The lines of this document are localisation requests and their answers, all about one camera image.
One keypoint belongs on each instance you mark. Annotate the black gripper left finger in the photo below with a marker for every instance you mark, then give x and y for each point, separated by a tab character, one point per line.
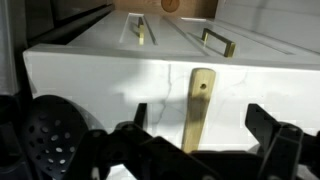
133	153

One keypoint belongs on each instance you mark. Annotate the round brown floor disc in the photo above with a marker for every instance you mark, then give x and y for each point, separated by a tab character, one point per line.
170	4

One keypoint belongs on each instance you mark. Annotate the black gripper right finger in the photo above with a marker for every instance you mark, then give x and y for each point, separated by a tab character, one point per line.
283	150

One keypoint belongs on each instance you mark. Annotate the black slotted spoon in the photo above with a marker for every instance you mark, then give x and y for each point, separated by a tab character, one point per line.
50	133

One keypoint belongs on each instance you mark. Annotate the white cabinet door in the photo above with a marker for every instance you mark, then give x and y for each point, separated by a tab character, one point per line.
100	36
260	40

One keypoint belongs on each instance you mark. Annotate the wooden spoon with round bowl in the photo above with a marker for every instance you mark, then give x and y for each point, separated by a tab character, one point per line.
198	110

